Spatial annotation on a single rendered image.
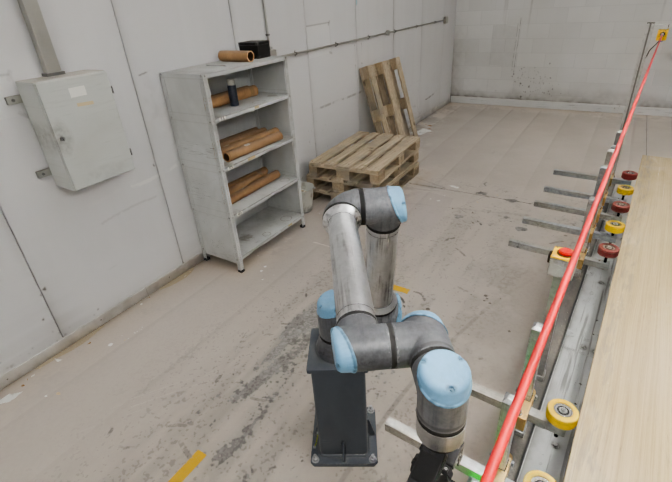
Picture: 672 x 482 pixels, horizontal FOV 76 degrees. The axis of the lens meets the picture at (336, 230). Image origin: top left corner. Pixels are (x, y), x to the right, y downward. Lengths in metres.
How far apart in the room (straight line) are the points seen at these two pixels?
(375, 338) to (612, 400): 0.85
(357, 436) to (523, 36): 7.41
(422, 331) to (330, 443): 1.44
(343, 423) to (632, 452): 1.16
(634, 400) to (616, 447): 0.19
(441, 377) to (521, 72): 8.01
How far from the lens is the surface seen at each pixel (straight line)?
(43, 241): 3.14
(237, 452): 2.44
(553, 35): 8.47
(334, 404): 2.03
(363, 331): 0.86
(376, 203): 1.30
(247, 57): 3.49
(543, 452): 1.69
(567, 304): 2.16
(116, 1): 3.31
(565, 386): 1.91
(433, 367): 0.79
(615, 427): 1.46
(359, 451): 2.29
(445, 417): 0.81
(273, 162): 4.11
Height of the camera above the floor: 1.95
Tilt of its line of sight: 29 degrees down
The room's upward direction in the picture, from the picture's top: 4 degrees counter-clockwise
